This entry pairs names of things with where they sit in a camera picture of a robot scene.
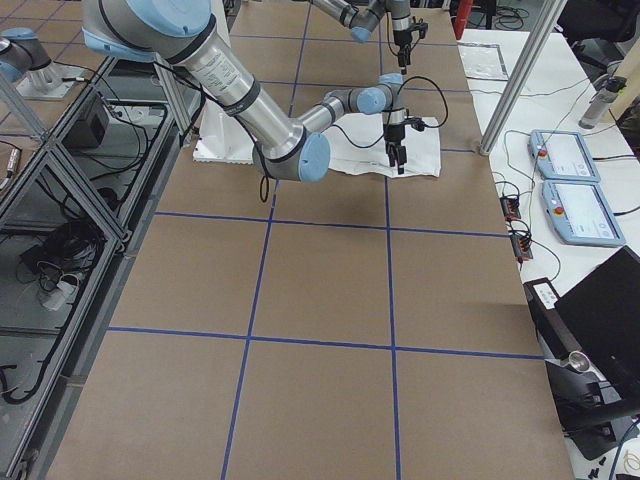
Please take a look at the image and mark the aluminium frame post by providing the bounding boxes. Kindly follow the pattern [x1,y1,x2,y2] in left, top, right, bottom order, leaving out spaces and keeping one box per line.
[479,0,567,156]

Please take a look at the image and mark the black laptop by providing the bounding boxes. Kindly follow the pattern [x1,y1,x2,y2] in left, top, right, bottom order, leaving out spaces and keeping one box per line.
[555,246,639,396]

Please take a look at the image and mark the white metal base plate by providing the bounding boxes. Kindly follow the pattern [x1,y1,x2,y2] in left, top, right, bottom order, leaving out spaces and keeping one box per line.
[193,100,253,165]

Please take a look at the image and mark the tangled cables under rack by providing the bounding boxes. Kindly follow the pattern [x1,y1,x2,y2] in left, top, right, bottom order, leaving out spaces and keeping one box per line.
[14,219,109,314]

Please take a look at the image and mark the teach pendant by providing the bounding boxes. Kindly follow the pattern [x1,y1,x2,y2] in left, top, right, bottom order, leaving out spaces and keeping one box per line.
[542,180,626,247]
[528,129,600,183]

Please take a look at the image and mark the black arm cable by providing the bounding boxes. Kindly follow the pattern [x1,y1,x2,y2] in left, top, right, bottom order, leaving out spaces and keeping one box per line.
[327,75,448,149]

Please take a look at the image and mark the grey water bottle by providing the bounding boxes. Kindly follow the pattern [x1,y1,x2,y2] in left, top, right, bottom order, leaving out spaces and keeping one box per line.
[578,76,626,129]

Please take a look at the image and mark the small circuit board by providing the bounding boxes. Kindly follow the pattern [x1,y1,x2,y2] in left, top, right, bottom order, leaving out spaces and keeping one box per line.
[499,196,522,221]
[510,230,533,264]

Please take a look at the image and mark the aluminium frame rack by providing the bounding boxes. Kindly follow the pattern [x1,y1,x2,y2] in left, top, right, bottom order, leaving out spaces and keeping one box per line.
[1,59,205,479]

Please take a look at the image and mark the white printed t-shirt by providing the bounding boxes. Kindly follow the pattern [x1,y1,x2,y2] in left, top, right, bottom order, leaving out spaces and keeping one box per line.
[324,113,441,178]

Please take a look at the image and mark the upper teach pendant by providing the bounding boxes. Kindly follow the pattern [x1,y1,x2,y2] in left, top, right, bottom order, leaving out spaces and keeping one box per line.
[528,129,600,183]

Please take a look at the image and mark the upper small circuit board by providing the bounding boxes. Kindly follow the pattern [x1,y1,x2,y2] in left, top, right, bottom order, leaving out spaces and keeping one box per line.
[499,196,522,221]

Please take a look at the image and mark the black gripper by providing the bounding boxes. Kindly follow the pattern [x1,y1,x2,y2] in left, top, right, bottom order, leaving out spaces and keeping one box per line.
[390,16,428,75]
[383,116,425,175]

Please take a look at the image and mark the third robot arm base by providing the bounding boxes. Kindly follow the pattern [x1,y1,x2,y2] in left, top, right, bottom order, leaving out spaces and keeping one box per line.
[1,27,85,100]

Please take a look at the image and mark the lower teach pendant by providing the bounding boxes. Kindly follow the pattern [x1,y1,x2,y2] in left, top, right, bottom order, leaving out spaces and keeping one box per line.
[542,180,626,247]

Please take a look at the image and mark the clear plastic sheet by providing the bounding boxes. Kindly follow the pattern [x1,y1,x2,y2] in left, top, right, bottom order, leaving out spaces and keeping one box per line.
[458,42,509,81]

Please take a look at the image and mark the black power box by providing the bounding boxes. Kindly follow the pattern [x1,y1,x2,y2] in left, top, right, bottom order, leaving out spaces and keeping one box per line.
[63,96,109,149]

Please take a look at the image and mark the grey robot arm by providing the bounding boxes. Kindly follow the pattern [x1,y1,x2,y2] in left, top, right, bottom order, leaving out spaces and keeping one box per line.
[310,0,428,74]
[82,0,426,182]

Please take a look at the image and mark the lower small circuit board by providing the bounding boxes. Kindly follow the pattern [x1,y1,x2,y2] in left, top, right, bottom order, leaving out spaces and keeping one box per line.
[510,230,533,264]

